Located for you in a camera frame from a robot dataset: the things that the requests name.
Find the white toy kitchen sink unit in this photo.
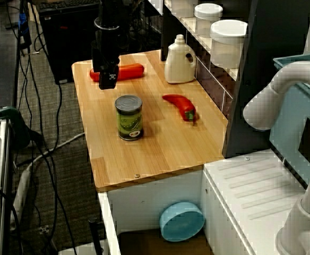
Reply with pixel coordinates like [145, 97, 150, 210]
[98, 148, 310, 255]

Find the white floor cable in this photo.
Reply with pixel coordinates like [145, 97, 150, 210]
[10, 132, 86, 225]

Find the black cable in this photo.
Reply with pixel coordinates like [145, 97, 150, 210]
[0, 184, 23, 255]
[42, 83, 63, 154]

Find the dark shelf unit with tiles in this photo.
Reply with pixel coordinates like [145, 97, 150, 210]
[160, 0, 310, 159]

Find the tall clear jar white lid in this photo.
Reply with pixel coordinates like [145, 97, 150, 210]
[209, 20, 248, 70]

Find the orange red toy sausage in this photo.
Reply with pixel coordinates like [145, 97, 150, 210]
[89, 63, 145, 82]

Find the red toy chili pepper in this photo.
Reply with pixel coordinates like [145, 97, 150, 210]
[162, 94, 198, 124]

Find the black stand pole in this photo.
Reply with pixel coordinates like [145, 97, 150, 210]
[88, 216, 105, 255]

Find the light blue plastic bowl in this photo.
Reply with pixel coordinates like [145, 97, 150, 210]
[159, 201, 205, 242]

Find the black keyboard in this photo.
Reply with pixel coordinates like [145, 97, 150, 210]
[35, 0, 100, 13]

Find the blue cable tag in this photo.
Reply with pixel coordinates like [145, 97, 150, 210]
[18, 12, 30, 37]

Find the small clear jar white lid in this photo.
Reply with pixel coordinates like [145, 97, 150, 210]
[194, 3, 224, 38]

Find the dark desk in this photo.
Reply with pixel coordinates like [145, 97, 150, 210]
[0, 0, 22, 114]

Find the black computer tower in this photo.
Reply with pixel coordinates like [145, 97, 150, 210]
[38, 5, 100, 86]

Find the blue plastic bin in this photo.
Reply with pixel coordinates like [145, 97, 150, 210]
[269, 52, 310, 190]

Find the green clamp tool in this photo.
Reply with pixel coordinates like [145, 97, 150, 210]
[0, 106, 31, 149]

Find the grey toy faucet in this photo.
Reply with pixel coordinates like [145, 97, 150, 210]
[243, 61, 310, 255]

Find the green labelled tin can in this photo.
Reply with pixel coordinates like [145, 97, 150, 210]
[114, 95, 144, 141]

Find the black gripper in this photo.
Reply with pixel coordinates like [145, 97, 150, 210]
[90, 28, 122, 91]

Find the white detergent bottle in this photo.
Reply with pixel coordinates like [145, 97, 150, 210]
[164, 34, 197, 84]

